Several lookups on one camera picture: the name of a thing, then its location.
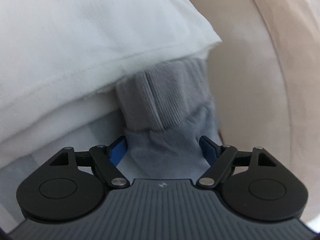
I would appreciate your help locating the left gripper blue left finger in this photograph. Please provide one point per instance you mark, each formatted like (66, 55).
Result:
(71, 184)

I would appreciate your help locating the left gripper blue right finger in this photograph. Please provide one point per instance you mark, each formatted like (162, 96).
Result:
(253, 184)

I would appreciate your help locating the grey sweatshirt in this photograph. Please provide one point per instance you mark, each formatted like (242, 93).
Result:
(167, 108)

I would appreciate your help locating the white garment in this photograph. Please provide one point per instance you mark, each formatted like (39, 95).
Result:
(56, 55)

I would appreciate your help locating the beige sofa cushion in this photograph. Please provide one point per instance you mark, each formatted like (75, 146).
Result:
(264, 77)

